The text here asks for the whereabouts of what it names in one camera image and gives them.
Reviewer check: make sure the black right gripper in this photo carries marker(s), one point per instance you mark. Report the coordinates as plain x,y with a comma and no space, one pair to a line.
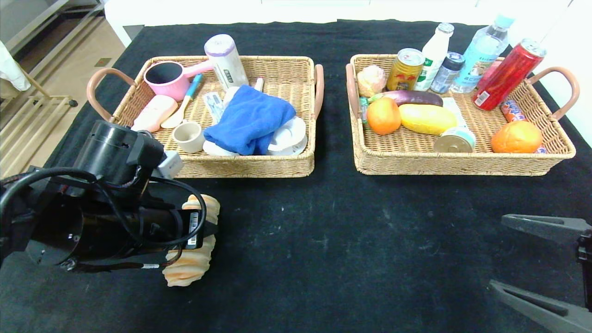
583,252

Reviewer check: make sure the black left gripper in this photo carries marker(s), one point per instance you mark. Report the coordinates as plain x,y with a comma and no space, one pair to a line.
194,229

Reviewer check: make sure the striped bread roll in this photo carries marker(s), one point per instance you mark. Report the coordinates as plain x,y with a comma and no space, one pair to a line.
189,268

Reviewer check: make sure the blue microfibre towel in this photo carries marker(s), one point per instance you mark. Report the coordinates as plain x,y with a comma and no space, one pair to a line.
249,120

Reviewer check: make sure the white tin can gold lid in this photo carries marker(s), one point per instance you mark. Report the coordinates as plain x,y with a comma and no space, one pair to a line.
455,143

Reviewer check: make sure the yellow oblong fruit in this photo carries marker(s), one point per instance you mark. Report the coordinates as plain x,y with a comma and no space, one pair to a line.
428,119

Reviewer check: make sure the round orange fruit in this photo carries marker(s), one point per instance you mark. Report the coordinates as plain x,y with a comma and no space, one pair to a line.
384,115

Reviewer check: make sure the wicker basket with food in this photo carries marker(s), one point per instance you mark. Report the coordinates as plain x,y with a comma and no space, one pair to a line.
462,162

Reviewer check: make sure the wicker basket with utensils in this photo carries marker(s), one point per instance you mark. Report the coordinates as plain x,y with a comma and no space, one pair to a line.
286,74

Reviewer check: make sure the white soap bar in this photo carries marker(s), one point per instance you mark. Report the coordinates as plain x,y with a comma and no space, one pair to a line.
215,149

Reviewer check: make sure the white plastic bowl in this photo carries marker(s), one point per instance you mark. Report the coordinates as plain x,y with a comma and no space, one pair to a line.
289,136

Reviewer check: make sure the clear cutlery case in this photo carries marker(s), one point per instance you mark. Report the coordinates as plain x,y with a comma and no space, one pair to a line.
213,104

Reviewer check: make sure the pink lotion bottle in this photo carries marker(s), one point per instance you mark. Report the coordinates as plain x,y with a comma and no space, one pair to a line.
155,113

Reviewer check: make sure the orange fruit with smooth skin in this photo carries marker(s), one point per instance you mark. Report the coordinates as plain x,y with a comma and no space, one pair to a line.
515,138

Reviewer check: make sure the small cream cup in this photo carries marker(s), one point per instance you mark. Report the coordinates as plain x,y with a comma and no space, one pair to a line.
230,95

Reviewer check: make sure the pink saucepan cup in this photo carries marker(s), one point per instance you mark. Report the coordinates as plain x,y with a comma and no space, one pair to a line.
178,90

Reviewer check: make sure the white pen pink tip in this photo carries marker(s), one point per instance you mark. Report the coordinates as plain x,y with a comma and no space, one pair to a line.
259,84

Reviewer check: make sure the orange snack packet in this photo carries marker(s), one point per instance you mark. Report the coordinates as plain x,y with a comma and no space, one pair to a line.
511,111

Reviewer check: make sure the beige tumbler purple lid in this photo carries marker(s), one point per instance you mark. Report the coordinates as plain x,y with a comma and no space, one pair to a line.
229,64

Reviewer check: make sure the green white candy box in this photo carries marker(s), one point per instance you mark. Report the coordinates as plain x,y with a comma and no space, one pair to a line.
455,108

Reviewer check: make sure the green gum pack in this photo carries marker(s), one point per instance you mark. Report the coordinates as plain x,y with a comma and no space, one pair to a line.
363,111

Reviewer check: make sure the red drink can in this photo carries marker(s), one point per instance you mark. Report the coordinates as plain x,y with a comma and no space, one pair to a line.
506,76

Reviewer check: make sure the wooden rolling rack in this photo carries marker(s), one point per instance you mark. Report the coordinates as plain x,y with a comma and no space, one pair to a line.
27,120

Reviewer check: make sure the purple eggplant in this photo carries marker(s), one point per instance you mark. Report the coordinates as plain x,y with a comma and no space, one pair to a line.
416,97

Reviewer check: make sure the small grey capped bottle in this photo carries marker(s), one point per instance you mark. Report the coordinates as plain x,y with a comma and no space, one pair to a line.
446,74

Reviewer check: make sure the pink yellow cupcake toy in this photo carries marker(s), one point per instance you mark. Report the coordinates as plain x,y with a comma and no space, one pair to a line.
372,78

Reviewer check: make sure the clear water bottle blue cap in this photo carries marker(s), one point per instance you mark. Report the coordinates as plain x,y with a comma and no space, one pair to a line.
481,55

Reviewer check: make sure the white table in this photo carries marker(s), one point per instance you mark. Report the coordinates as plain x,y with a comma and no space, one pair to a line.
134,14

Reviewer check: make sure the white milk bottle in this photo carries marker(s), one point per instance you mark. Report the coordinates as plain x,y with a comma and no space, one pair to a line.
434,55

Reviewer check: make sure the yellow drink can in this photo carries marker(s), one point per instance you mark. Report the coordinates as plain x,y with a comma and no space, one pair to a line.
404,74

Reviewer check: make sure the grey framed low platform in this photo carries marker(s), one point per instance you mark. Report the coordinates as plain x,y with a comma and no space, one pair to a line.
64,27

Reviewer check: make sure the white hanging cloth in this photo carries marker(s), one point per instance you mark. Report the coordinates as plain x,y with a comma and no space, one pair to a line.
11,67

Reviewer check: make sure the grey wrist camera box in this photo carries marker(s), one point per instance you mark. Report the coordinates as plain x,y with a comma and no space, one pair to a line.
169,164

